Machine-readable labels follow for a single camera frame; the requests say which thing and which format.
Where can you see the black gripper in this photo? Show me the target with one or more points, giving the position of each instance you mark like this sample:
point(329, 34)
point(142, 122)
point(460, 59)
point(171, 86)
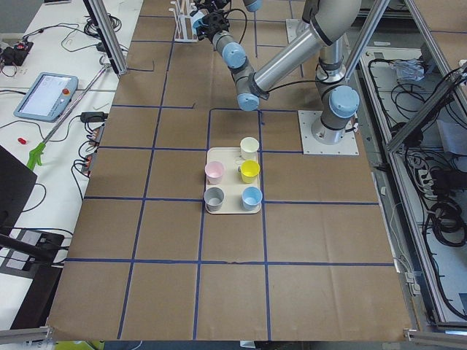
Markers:
point(203, 3)
point(213, 21)

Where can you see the light blue ikea cup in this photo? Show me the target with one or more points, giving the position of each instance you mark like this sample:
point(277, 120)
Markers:
point(197, 24)

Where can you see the cream white ikea cup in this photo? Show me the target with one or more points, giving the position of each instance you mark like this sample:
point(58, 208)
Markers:
point(249, 147)

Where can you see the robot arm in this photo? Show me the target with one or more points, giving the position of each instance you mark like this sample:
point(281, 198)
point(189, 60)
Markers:
point(322, 26)
point(250, 5)

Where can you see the pink ikea cup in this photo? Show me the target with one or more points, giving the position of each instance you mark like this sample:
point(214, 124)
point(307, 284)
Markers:
point(214, 171)

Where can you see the yellow ikea cup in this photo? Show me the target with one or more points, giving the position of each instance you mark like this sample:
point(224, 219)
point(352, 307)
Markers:
point(249, 171)

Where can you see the grey ikea cup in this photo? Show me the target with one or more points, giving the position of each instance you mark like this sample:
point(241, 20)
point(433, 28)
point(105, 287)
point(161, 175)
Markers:
point(213, 198)

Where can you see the black power adapter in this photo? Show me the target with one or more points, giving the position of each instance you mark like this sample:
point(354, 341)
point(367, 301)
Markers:
point(93, 117)

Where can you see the beige plastic tray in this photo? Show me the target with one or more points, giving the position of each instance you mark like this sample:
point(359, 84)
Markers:
point(232, 184)

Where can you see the teach pendant tablet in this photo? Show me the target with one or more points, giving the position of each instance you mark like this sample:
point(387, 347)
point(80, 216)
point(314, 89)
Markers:
point(47, 98)

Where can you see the black monitor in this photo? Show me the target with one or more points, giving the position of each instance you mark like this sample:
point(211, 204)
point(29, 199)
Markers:
point(17, 183)

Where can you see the white wire cup rack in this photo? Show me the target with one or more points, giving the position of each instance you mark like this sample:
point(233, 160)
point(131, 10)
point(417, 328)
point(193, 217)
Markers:
point(184, 31)

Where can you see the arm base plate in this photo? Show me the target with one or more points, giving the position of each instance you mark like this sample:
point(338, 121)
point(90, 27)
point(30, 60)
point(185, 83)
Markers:
point(317, 140)
point(294, 28)

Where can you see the aluminium frame post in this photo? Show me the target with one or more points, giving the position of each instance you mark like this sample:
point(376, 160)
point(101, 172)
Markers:
point(100, 18)

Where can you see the green handled reach grabber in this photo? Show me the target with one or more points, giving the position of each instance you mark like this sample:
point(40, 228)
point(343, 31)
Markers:
point(36, 153)

